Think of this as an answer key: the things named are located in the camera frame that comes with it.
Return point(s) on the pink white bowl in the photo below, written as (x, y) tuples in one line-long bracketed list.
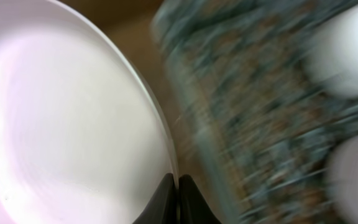
[(333, 57)]

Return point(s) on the white cup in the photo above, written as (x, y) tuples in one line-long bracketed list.
[(342, 176)]

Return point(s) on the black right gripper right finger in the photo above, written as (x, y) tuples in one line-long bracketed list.
[(193, 207)]

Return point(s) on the large white plate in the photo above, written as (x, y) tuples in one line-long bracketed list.
[(82, 137)]

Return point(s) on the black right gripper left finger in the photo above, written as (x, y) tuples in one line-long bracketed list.
[(162, 207)]

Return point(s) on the grey dishwasher rack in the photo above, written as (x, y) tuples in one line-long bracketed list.
[(263, 129)]

